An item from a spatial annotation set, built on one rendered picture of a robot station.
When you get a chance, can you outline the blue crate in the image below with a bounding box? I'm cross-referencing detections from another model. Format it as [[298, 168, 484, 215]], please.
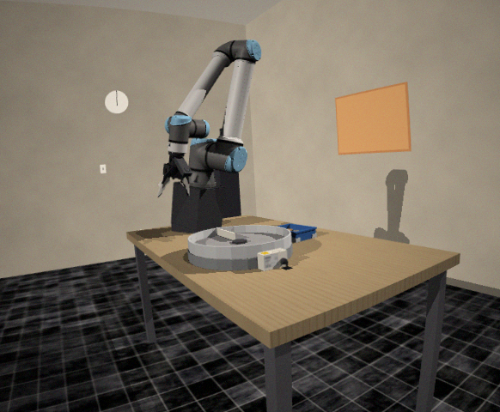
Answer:
[[277, 223, 317, 243]]

